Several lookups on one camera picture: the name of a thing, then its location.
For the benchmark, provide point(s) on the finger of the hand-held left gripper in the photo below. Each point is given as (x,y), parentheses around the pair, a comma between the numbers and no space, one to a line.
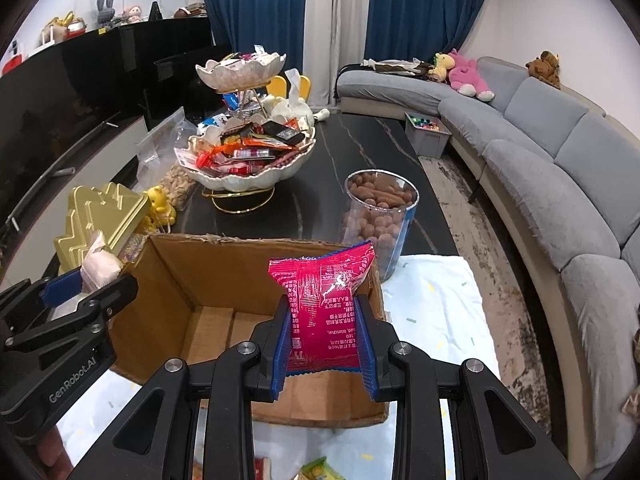
(60,287)
(112,292)

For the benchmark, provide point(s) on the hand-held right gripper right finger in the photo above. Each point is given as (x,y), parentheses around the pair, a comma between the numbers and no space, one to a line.
(367,355)

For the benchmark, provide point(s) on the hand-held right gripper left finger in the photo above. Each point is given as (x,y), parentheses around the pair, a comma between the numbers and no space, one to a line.
(280,355)

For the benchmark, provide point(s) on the pale pink snack packet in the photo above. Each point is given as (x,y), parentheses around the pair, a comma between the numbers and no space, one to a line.
(102,265)

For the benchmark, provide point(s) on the brown cardboard box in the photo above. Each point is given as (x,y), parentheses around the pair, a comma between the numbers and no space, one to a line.
(170,280)

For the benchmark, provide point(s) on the person's left hand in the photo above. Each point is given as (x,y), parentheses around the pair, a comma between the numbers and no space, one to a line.
(50,452)

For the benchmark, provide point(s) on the gold lid candy container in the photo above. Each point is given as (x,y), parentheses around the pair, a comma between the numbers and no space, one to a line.
(100,215)

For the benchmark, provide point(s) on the red figure snack packet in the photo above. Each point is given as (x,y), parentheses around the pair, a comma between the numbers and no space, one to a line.
(263,469)

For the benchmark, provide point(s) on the green yellow snack packet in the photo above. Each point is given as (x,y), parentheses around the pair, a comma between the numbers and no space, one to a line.
(320,470)

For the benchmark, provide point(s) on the clear bag of peanuts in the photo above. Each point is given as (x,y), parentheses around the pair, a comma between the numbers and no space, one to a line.
(175,185)

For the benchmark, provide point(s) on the clear jar of brown nuts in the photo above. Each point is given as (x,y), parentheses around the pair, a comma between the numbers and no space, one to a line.
(375,225)

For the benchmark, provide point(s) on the grey television cabinet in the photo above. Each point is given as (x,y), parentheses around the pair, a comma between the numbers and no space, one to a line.
(112,145)

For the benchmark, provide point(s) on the patterned floor rug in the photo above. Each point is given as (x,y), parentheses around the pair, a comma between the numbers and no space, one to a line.
(480,240)

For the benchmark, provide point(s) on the white tiered shell bowl stand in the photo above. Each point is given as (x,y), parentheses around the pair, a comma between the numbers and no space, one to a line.
(250,180)

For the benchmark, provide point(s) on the black television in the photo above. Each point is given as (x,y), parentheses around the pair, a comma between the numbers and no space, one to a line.
(45,110)

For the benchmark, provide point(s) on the pile of assorted snack packets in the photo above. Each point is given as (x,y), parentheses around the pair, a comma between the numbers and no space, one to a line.
(245,57)
(250,147)

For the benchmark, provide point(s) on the grey storage bin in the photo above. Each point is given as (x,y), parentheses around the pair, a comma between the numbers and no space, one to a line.
(427,142)

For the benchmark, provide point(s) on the grey sofa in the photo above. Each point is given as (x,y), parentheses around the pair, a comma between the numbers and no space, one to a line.
(530,170)

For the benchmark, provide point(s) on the white plastic bag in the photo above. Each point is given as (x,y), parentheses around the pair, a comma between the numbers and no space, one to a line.
(292,107)

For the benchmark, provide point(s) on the black piano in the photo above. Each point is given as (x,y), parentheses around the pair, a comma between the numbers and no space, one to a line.
(170,45)

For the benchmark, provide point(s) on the yellow chair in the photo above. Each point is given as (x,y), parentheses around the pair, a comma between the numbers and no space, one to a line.
(305,87)
(275,86)

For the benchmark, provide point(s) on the pink doll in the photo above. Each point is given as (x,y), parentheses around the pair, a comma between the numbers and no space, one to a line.
(132,14)

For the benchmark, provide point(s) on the grey rabbit plush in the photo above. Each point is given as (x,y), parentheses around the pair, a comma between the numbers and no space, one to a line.
(106,10)

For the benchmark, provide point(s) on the black metronome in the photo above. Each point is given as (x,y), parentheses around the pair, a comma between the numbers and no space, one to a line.
(155,11)

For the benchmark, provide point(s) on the clothes heap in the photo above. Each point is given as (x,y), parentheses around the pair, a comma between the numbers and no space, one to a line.
(395,66)

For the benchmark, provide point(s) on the pink plush toy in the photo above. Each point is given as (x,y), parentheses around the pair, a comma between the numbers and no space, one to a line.
(465,72)

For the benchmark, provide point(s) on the yellow plush toy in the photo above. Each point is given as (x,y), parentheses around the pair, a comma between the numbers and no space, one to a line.
(442,62)

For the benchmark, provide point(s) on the blue curtain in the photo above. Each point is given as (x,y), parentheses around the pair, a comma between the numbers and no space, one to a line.
(250,5)
(425,5)

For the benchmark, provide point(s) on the brown plush bear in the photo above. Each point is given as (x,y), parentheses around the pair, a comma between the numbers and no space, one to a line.
(542,67)

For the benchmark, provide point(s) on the white sheer curtain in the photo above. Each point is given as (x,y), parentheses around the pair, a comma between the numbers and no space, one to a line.
(335,20)

